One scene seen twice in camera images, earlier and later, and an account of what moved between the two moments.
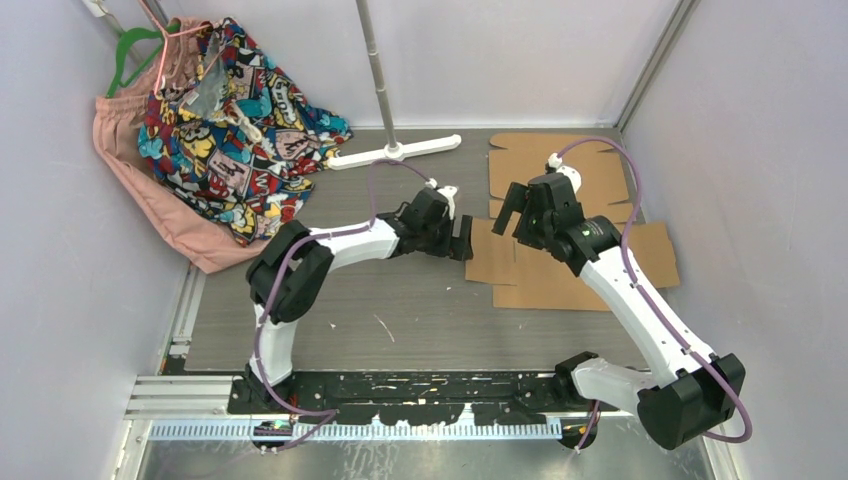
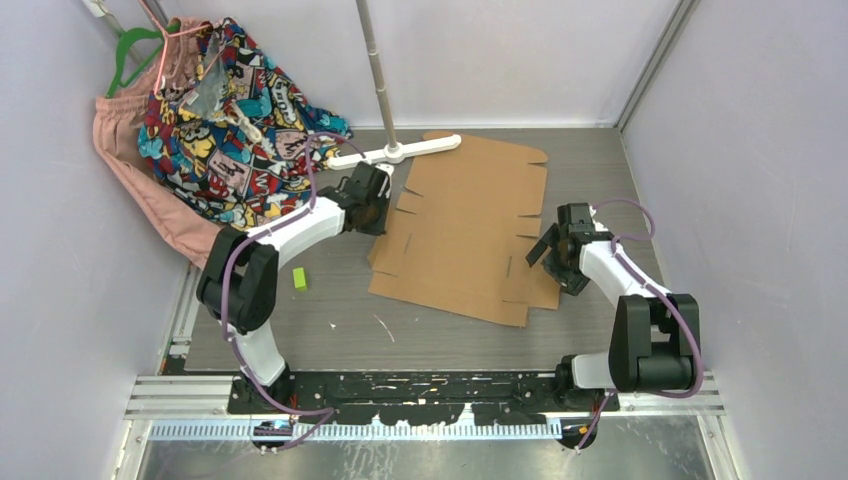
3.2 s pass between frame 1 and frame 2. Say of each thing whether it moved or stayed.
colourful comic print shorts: stayed
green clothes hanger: stayed
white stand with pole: stayed
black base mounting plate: stayed
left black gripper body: moved
